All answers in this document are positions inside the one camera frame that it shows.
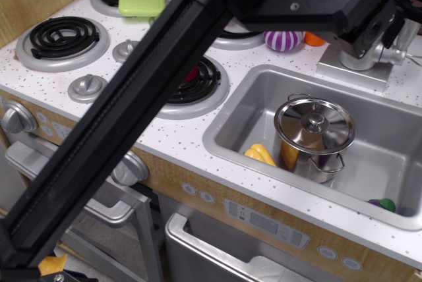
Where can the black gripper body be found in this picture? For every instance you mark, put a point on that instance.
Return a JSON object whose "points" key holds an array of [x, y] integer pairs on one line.
{"points": [[382, 24]]}

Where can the silver faucet lever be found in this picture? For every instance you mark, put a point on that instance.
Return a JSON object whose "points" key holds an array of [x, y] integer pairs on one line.
{"points": [[373, 70]]}

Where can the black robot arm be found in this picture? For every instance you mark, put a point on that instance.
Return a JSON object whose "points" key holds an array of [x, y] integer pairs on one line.
{"points": [[140, 88]]}

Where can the red toy under arm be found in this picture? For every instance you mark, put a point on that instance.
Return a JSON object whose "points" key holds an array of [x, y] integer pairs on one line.
{"points": [[192, 74]]}

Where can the orange toy vegetable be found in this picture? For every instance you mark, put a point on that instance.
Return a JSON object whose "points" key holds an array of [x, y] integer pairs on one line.
{"points": [[313, 40]]}

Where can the purple white striped toy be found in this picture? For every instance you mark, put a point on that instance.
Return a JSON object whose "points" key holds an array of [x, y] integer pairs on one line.
{"points": [[283, 41]]}

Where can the steel pot with lid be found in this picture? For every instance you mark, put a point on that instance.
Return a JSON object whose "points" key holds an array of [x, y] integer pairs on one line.
{"points": [[313, 134]]}

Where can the purple green toy eggplant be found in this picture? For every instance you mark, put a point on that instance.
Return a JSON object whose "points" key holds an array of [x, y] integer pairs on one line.
{"points": [[385, 203]]}

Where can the yellow toy pepper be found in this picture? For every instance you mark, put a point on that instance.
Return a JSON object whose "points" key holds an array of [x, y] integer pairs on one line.
{"points": [[260, 153]]}

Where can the front right black burner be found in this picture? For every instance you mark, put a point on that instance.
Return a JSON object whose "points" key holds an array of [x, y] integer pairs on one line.
{"points": [[198, 95]]}

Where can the silver stovetop knob back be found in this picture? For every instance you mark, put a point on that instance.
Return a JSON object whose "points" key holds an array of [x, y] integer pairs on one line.
{"points": [[123, 50]]}

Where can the silver stovetop knob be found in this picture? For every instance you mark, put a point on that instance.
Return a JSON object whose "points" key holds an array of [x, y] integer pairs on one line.
{"points": [[123, 50], [86, 88]]}

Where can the silver oven knob right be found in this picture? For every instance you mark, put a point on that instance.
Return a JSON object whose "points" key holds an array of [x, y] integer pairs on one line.
{"points": [[130, 170]]}

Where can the silver oven knob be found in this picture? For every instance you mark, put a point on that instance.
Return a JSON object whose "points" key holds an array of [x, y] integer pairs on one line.
{"points": [[17, 118], [130, 170]]}

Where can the silver dishwasher door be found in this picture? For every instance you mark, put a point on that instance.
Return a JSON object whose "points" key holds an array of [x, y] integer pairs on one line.
{"points": [[201, 248]]}

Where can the silver stovetop knob front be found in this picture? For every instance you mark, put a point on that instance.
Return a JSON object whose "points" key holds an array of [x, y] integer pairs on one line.
{"points": [[86, 88]]}

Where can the front left black burner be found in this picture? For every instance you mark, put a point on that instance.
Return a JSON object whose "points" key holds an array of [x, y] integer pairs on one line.
{"points": [[62, 44]]}

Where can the silver oven knob left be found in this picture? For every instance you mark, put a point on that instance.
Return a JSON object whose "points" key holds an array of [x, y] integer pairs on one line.
{"points": [[17, 118]]}

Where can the silver oven door handle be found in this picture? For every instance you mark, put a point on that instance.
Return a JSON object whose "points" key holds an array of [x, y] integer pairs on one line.
{"points": [[60, 190]]}

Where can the yellow clamp handle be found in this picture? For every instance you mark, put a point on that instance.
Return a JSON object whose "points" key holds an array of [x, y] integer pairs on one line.
{"points": [[52, 264]]}

